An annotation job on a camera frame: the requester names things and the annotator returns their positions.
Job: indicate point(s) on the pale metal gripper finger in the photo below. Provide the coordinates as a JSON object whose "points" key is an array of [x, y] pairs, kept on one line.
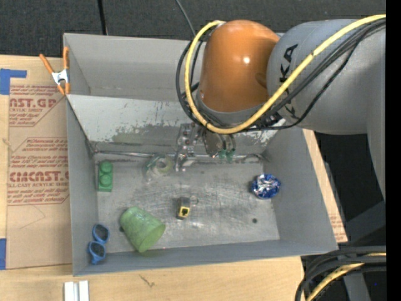
{"points": [[194, 138], [182, 149]]}

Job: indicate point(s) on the pale green tape roll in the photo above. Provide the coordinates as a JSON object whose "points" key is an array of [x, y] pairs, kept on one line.
{"points": [[163, 166]]}

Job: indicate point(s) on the small black and yellow box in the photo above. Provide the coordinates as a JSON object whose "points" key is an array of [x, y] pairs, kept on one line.
{"points": [[182, 209]]}

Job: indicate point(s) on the blue and white ball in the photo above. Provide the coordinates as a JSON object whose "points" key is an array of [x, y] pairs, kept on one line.
{"points": [[265, 186]]}

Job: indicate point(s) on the green toy building block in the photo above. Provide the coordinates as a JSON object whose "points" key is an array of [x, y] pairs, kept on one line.
{"points": [[105, 177]]}

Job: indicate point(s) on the grey metal bin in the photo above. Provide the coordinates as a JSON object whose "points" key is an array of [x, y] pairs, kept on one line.
{"points": [[291, 183]]}

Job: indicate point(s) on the green plastic cup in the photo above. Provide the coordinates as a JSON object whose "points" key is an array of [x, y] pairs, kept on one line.
{"points": [[141, 227]]}

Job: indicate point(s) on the blue sunglasses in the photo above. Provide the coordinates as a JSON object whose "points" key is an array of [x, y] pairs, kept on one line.
{"points": [[99, 245]]}

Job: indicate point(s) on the brown cardboard board red print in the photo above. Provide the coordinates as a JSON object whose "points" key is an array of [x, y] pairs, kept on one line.
{"points": [[34, 168]]}

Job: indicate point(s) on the black cylinder on white bracket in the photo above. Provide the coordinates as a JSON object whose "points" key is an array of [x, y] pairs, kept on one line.
{"points": [[275, 121]]}

